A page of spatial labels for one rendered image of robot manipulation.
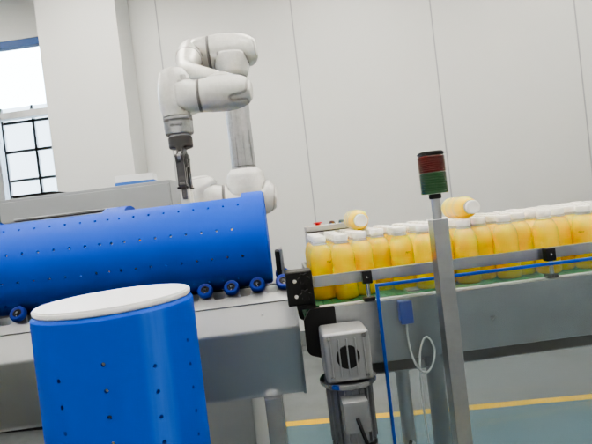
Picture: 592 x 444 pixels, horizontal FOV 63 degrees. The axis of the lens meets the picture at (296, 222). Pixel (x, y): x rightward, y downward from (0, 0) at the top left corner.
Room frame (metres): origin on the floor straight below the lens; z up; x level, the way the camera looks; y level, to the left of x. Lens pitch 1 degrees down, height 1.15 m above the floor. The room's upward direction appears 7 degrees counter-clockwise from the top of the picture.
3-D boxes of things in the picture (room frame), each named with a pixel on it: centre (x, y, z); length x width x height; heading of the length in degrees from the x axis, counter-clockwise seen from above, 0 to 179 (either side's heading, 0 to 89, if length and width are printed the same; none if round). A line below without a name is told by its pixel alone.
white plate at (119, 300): (0.91, 0.35, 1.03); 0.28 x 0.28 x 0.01
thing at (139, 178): (3.16, 0.99, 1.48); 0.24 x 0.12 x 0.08; 95
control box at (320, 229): (1.80, -0.13, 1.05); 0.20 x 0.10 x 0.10; 93
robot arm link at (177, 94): (1.53, 0.32, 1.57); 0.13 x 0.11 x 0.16; 92
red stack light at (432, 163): (1.16, -0.34, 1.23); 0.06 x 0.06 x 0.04
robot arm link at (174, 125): (1.53, 0.33, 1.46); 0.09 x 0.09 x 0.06
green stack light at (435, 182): (1.16, -0.34, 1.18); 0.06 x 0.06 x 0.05
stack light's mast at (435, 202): (1.16, -0.34, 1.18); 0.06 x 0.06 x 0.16
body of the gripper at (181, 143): (1.53, 0.33, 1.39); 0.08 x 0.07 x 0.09; 2
